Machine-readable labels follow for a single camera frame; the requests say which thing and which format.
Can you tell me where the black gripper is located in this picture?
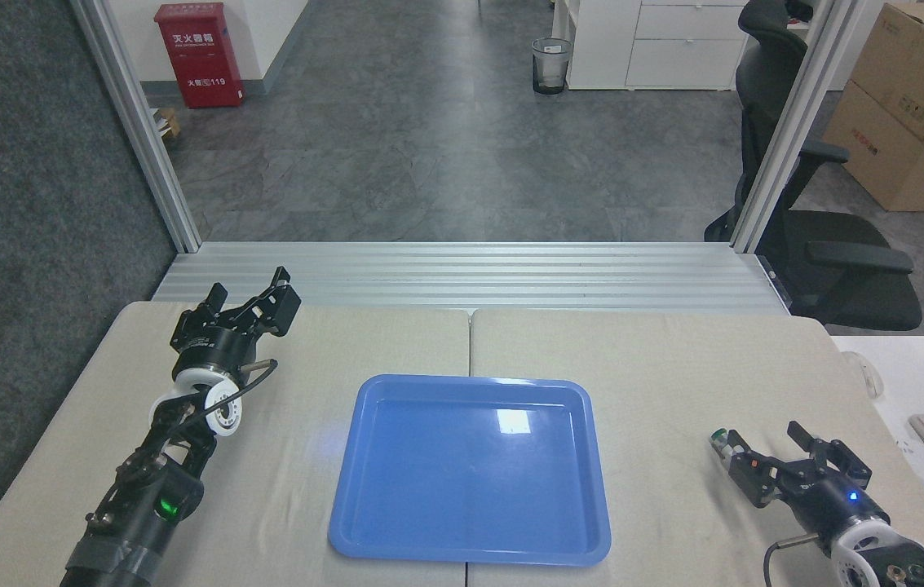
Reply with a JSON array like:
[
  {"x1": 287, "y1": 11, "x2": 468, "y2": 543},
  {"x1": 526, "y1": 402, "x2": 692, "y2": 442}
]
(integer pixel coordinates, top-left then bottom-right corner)
[
  {"x1": 727, "y1": 422, "x2": 891, "y2": 545},
  {"x1": 170, "y1": 267, "x2": 303, "y2": 377}
]

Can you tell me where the blue plastic tray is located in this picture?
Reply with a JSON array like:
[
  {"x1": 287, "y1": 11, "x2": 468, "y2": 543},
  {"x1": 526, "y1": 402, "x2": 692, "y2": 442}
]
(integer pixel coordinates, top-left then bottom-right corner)
[{"x1": 329, "y1": 374, "x2": 612, "y2": 567}]

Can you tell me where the white computer mouse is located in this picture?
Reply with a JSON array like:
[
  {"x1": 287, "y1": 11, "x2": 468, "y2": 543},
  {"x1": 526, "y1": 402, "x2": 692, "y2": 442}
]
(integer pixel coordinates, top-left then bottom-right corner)
[{"x1": 841, "y1": 351, "x2": 885, "y2": 399}]

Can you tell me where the black office chair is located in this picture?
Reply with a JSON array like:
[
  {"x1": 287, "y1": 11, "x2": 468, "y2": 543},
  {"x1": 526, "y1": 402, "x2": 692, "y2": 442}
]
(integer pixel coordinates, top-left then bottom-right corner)
[{"x1": 705, "y1": 0, "x2": 923, "y2": 332}]

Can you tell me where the silver ribbed aluminium platform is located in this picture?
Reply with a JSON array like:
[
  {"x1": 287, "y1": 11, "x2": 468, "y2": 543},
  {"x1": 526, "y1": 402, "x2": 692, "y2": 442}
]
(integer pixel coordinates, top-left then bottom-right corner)
[{"x1": 152, "y1": 241, "x2": 793, "y2": 316}]

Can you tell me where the red fire extinguisher box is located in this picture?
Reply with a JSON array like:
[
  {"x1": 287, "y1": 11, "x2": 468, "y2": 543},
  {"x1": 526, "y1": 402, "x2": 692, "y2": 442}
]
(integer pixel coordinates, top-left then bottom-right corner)
[{"x1": 154, "y1": 2, "x2": 245, "y2": 109}]

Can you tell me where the large brown cardboard box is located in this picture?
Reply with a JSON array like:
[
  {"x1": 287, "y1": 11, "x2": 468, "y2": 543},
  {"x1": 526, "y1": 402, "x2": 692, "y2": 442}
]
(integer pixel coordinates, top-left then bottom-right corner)
[{"x1": 823, "y1": 80, "x2": 924, "y2": 213}]

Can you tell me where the grey mesh waste bin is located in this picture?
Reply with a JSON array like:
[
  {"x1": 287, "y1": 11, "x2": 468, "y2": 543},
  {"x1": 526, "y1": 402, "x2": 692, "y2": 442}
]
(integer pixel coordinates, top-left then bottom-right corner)
[{"x1": 532, "y1": 38, "x2": 573, "y2": 95}]

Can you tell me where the small brown cardboard box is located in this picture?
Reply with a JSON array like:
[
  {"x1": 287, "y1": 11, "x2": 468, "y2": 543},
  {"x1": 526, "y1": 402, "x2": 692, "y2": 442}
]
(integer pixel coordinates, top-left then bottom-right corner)
[{"x1": 849, "y1": 2, "x2": 924, "y2": 143}]

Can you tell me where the white drawer cabinet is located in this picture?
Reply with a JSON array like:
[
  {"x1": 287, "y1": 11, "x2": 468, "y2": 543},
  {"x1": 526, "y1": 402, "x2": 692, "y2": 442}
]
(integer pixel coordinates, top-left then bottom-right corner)
[{"x1": 551, "y1": 0, "x2": 756, "y2": 90}]

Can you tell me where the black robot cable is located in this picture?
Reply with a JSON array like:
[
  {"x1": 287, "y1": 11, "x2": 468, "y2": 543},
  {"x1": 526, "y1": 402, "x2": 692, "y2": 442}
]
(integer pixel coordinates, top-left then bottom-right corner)
[
  {"x1": 763, "y1": 536, "x2": 825, "y2": 587},
  {"x1": 176, "y1": 359, "x2": 280, "y2": 425}
]

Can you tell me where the silver aluminium post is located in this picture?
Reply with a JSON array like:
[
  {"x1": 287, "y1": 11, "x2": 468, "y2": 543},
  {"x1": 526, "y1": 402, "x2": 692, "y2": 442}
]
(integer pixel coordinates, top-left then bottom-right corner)
[
  {"x1": 729, "y1": 0, "x2": 874, "y2": 254},
  {"x1": 70, "y1": 0, "x2": 201, "y2": 254}
]

